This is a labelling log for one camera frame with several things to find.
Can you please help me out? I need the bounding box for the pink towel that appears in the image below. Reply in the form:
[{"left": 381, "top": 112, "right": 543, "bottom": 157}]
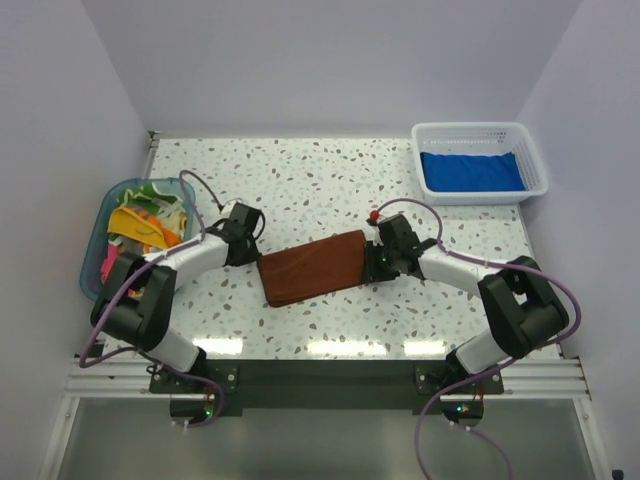
[{"left": 100, "top": 244, "right": 122, "bottom": 284}]

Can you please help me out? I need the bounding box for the green patterned towel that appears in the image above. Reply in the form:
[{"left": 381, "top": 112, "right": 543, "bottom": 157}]
[{"left": 117, "top": 182, "right": 187, "bottom": 233}]

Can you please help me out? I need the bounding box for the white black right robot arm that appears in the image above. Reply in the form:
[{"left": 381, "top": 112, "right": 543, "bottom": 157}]
[{"left": 363, "top": 211, "right": 569, "bottom": 393}]

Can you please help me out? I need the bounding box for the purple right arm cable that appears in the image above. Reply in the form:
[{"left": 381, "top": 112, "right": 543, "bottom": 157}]
[{"left": 372, "top": 198, "right": 584, "bottom": 480}]

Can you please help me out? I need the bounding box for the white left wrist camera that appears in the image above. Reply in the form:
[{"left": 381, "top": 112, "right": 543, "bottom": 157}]
[{"left": 220, "top": 199, "right": 238, "bottom": 216}]

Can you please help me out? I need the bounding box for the blue towel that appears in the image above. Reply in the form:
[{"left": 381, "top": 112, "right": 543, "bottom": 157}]
[{"left": 420, "top": 152, "right": 526, "bottom": 193}]

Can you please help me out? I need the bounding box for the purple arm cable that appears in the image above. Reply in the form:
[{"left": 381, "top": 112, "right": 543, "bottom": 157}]
[
  {"left": 78, "top": 169, "right": 234, "bottom": 429},
  {"left": 372, "top": 198, "right": 584, "bottom": 480}
]

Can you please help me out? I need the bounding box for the brown towel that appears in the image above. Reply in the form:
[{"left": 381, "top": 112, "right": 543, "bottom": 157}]
[{"left": 257, "top": 230, "right": 366, "bottom": 308}]

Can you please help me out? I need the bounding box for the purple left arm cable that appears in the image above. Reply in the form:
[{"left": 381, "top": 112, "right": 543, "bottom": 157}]
[{"left": 78, "top": 169, "right": 234, "bottom": 429}]

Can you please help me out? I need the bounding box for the teal plastic bin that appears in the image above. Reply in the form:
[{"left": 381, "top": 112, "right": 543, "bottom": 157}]
[{"left": 80, "top": 177, "right": 195, "bottom": 300}]

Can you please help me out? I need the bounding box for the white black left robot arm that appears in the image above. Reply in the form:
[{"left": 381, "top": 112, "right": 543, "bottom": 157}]
[{"left": 90, "top": 201, "right": 266, "bottom": 393}]

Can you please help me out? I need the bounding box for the white plastic mesh basket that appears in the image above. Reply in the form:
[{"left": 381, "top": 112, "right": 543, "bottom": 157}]
[{"left": 411, "top": 122, "right": 549, "bottom": 206}]

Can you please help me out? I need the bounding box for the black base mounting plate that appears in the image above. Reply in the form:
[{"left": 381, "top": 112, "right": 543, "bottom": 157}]
[{"left": 148, "top": 358, "right": 504, "bottom": 419}]

